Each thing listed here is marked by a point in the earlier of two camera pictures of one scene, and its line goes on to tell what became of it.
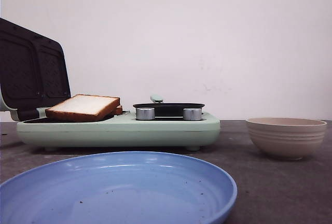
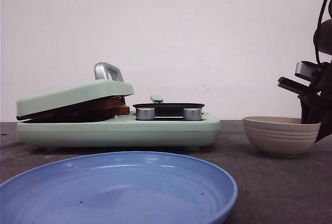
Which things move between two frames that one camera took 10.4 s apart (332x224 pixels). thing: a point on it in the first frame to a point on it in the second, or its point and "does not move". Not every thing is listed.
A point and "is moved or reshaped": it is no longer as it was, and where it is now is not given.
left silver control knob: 145,113 does not move
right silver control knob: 192,114 does not move
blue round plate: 121,187 does not move
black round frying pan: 169,111 does not move
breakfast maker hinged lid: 33,71 to 108,83
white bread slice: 119,110 is moved or reshaped
